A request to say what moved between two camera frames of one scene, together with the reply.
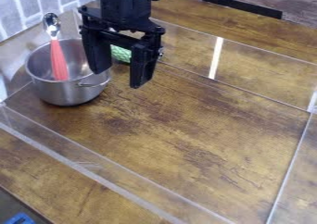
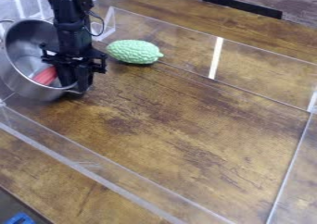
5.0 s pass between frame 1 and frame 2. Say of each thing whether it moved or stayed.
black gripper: moved
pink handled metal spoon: moved
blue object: stayed
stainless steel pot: moved
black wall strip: stayed
